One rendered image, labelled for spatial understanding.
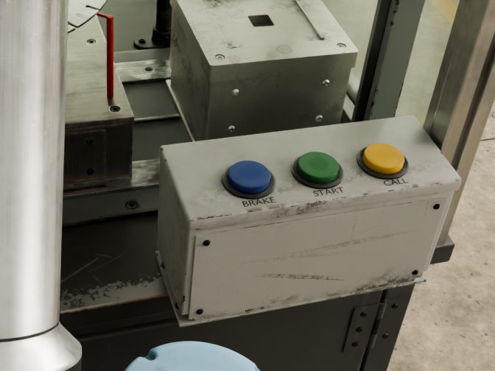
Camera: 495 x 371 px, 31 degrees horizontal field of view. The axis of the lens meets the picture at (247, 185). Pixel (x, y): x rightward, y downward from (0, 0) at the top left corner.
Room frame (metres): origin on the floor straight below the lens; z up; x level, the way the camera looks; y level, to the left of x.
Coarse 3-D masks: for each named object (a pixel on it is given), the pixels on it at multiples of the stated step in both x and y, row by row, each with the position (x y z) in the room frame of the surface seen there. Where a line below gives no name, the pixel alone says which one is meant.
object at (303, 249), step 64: (320, 128) 0.73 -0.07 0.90; (384, 128) 0.74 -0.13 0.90; (192, 192) 0.60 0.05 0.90; (384, 192) 0.64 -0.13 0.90; (448, 192) 0.67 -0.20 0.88; (192, 256) 0.57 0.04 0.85; (256, 256) 0.60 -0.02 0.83; (320, 256) 0.62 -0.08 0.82; (384, 256) 0.65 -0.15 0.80; (192, 320) 0.58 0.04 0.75
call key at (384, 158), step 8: (376, 144) 0.70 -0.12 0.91; (384, 144) 0.70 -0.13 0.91; (368, 152) 0.68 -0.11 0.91; (376, 152) 0.69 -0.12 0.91; (384, 152) 0.69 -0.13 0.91; (392, 152) 0.69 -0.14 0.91; (400, 152) 0.69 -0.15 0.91; (368, 160) 0.67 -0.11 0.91; (376, 160) 0.67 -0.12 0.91; (384, 160) 0.67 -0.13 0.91; (392, 160) 0.68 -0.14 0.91; (400, 160) 0.68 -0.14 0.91; (376, 168) 0.67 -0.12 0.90; (384, 168) 0.66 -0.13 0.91; (392, 168) 0.67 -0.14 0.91; (400, 168) 0.67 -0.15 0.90
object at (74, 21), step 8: (72, 0) 0.83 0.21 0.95; (80, 0) 0.83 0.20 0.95; (88, 0) 0.83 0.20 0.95; (96, 0) 0.83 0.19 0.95; (104, 0) 0.84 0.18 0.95; (72, 8) 0.81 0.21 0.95; (80, 8) 0.81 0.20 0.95; (88, 8) 0.81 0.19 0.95; (96, 8) 0.82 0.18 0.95; (72, 16) 0.79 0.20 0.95; (72, 24) 0.78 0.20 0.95; (80, 24) 0.78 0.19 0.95
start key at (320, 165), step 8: (312, 152) 0.67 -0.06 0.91; (320, 152) 0.67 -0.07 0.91; (304, 160) 0.66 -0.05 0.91; (312, 160) 0.66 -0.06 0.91; (320, 160) 0.66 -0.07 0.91; (328, 160) 0.66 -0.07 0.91; (336, 160) 0.67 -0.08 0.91; (304, 168) 0.65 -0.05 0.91; (312, 168) 0.65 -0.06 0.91; (320, 168) 0.65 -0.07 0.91; (328, 168) 0.65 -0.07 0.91; (336, 168) 0.65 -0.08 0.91; (304, 176) 0.64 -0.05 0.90; (312, 176) 0.64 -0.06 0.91; (320, 176) 0.64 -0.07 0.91; (328, 176) 0.64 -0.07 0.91; (336, 176) 0.65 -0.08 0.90
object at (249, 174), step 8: (248, 160) 0.65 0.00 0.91; (232, 168) 0.63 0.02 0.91; (240, 168) 0.63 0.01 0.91; (248, 168) 0.64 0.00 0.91; (256, 168) 0.64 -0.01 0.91; (264, 168) 0.64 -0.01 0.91; (232, 176) 0.62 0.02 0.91; (240, 176) 0.62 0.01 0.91; (248, 176) 0.62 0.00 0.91; (256, 176) 0.63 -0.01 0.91; (264, 176) 0.63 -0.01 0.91; (232, 184) 0.62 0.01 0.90; (240, 184) 0.61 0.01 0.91; (248, 184) 0.61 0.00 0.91; (256, 184) 0.61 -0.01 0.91; (264, 184) 0.62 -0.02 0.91; (248, 192) 0.61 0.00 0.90; (256, 192) 0.61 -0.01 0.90
